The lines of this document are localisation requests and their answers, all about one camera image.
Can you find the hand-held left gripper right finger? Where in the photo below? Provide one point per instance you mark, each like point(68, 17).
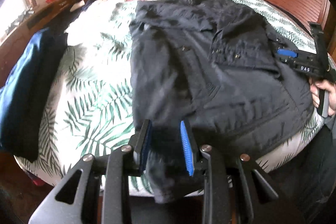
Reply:
point(187, 148)

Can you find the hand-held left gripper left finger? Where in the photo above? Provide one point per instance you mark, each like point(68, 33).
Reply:
point(146, 145)

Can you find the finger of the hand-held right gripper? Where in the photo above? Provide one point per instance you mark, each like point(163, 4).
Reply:
point(287, 53)

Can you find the black jacket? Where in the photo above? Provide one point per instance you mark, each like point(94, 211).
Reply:
point(210, 82)

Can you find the person's right hand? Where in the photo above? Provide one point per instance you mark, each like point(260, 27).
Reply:
point(332, 95)

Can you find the leaf print bed sheet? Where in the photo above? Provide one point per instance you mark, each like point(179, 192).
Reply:
point(92, 87)

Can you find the blue folded garment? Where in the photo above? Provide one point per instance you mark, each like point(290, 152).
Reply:
point(23, 87)

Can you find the wooden desk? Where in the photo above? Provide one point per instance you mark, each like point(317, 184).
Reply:
point(31, 24)

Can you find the window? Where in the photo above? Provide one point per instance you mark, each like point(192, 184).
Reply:
point(15, 6)

